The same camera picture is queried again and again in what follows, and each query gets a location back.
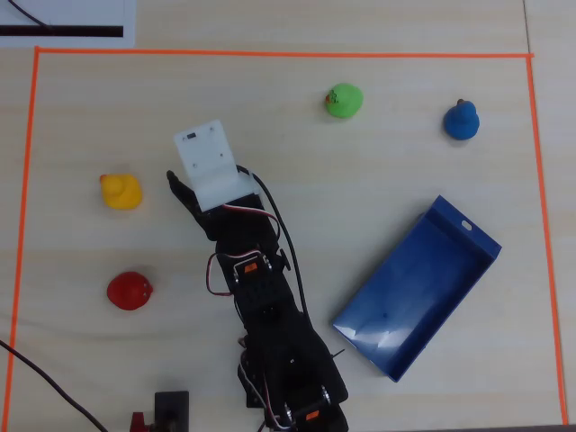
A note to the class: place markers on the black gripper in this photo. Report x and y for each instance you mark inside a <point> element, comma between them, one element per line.
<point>194,206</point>

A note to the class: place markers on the yellow rubber duck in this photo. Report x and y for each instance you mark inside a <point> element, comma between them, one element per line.
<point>120,191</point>

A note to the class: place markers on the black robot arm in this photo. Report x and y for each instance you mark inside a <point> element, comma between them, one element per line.
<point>288,342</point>

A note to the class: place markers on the red rubber duck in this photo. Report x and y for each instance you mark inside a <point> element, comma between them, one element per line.
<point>130,291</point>

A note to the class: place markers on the green rubber duck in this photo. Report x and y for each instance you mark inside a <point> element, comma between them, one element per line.
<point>344,100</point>

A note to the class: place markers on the blue open box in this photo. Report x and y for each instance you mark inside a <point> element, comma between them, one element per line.
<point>418,288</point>

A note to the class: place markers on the blue rubber duck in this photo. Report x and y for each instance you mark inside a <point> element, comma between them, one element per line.
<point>461,120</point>

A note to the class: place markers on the orange tape border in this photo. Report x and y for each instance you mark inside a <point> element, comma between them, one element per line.
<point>270,53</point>

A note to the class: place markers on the black table clamp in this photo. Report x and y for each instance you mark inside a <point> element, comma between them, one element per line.
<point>172,409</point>

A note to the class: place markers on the white paper with black bar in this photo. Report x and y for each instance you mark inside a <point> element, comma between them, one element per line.
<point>67,15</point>

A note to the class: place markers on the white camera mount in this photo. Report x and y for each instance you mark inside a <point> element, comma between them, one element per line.
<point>209,164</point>

